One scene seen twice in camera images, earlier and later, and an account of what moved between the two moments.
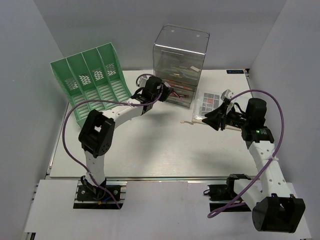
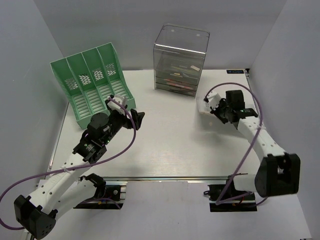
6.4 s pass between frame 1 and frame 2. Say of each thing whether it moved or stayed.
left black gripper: moved
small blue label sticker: stayed
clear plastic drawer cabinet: moved
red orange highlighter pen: stayed
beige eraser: stayed
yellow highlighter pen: stayed
